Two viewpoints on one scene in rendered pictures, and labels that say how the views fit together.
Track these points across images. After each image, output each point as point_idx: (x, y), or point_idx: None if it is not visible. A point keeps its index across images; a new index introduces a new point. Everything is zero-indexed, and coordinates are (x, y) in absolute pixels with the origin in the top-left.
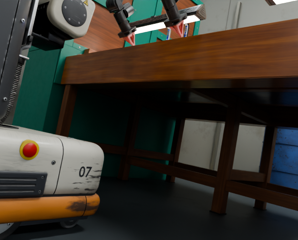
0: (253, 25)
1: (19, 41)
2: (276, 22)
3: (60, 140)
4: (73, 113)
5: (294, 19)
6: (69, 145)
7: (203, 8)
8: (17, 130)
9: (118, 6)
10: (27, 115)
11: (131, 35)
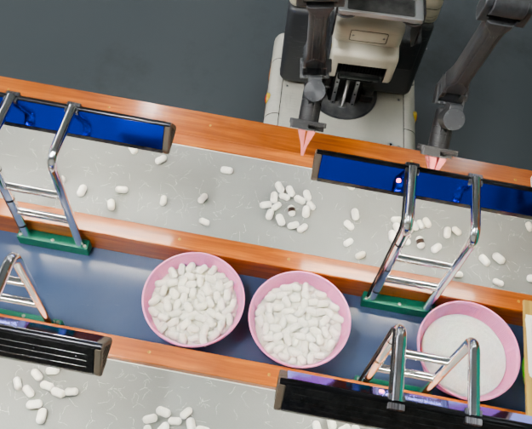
0: (162, 105)
1: (284, 42)
2: (138, 100)
3: (271, 113)
4: None
5: (121, 98)
6: (267, 118)
7: (314, 156)
8: (298, 100)
9: (433, 95)
10: None
11: (436, 164)
